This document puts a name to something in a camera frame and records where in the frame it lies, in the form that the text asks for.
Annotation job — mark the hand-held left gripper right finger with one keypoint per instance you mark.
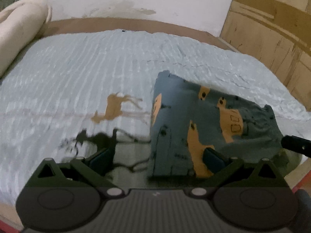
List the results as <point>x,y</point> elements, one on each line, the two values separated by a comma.
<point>213,160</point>

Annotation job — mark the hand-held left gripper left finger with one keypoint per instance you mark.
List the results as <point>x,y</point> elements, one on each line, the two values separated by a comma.
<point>102,161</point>

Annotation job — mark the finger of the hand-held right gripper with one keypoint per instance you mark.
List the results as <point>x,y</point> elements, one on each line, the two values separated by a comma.
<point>296,144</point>

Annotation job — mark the grey-green pants with yellow print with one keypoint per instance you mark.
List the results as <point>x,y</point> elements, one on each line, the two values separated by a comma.
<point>182,126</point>

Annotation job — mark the light blue deer print blanket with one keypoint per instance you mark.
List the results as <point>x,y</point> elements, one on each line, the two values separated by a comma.
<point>73,77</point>

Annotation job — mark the plywood panel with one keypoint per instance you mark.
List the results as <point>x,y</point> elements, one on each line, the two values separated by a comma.
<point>272,29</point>

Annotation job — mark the brown wooden bed board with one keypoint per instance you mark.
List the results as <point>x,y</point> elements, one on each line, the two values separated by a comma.
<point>121,24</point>

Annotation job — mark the rolled cream blanket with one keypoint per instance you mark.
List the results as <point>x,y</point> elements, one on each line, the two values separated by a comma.
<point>19,29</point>

